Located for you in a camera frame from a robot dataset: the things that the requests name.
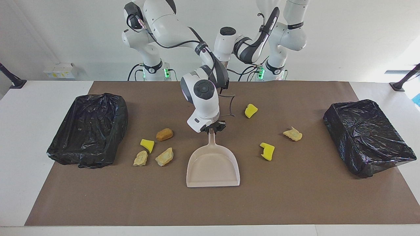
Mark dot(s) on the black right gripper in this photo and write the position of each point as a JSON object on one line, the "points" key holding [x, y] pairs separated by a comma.
{"points": [[218, 125]]}

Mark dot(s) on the beige plastic dustpan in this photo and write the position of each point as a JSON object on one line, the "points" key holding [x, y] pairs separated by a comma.
{"points": [[213, 167]]}

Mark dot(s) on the yellow sponge block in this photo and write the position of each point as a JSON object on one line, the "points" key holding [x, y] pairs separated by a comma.
{"points": [[250, 111]]}

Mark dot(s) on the brown sponge piece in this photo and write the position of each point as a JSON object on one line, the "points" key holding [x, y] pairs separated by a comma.
{"points": [[164, 134]]}

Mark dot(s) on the pale beige sponge chunk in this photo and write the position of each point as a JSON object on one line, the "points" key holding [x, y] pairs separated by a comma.
{"points": [[164, 157], [293, 134], [140, 159]]}

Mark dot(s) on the notched yellow sponge piece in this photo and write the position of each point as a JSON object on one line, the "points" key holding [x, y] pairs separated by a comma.
{"points": [[268, 152]]}

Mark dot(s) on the yellow sponge wedge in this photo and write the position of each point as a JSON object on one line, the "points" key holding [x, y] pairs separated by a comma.
{"points": [[147, 144]]}

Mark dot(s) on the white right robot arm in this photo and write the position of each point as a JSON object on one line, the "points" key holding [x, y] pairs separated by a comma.
{"points": [[167, 26]]}

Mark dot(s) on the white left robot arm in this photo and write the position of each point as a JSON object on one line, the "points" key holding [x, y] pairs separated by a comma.
{"points": [[288, 36]]}

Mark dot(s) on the bin lined with black bag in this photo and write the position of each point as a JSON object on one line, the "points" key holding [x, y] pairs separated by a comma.
{"points": [[364, 137], [88, 131]]}

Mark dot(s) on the brown table mat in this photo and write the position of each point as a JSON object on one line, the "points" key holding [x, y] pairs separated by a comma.
{"points": [[295, 196]]}

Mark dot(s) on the black angled stand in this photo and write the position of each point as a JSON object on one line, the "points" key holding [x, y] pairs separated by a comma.
{"points": [[398, 87], [18, 83]]}

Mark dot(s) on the blue object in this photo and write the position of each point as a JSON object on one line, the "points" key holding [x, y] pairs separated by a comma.
{"points": [[417, 99]]}

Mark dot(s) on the white wall outlet box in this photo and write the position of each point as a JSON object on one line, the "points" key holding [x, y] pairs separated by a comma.
{"points": [[60, 70]]}

